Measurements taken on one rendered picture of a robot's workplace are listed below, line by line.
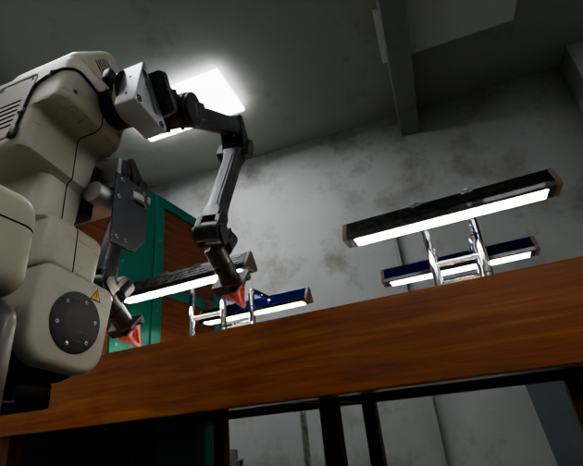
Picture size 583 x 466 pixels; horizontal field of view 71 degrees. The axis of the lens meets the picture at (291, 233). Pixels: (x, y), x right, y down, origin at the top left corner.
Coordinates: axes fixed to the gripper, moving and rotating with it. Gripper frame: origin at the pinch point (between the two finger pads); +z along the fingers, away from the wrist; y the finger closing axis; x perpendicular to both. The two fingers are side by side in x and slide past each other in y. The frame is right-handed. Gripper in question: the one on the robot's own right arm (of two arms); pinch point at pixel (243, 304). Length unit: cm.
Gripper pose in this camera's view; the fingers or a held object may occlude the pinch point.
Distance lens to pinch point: 120.7
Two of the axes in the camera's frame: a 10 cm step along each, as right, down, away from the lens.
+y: -9.1, 2.4, 3.5
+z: 3.7, 8.5, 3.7
